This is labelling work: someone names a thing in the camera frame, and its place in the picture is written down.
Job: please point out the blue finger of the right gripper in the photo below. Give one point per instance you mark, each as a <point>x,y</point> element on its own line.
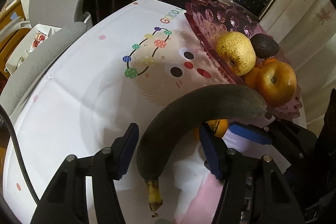
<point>247,132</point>

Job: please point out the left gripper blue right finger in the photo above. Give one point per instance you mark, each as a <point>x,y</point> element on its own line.
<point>215,151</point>

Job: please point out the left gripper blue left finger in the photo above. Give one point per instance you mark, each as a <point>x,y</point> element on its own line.
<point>123,149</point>

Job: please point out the large orange tangerine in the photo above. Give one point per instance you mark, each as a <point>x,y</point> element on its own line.
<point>218,126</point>

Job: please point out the orange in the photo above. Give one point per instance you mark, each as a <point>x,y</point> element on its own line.
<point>251,77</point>
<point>262,63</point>

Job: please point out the dark overripe banana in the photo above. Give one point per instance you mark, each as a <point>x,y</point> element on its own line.
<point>221,101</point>

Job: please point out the red apple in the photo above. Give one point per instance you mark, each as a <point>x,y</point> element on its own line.
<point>276,83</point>

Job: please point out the yellow pear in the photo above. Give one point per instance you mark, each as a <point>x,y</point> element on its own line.
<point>236,50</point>

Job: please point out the dark avocado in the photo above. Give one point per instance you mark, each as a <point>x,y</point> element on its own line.
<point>264,46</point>

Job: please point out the cartoon printed tablecloth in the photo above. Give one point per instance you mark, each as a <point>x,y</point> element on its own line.
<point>123,70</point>

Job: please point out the purple glass fruit bowl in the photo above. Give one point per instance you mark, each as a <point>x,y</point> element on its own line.
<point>211,19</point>

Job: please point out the white floral curtain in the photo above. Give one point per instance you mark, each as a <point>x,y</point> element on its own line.
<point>305,30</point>

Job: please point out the white box on chair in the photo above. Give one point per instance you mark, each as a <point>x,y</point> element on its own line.
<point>26,44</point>

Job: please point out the wooden desk with drawers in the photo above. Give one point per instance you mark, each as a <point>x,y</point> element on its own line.
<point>14,27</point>

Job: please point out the grey office chair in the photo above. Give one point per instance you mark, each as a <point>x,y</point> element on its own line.
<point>69,18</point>

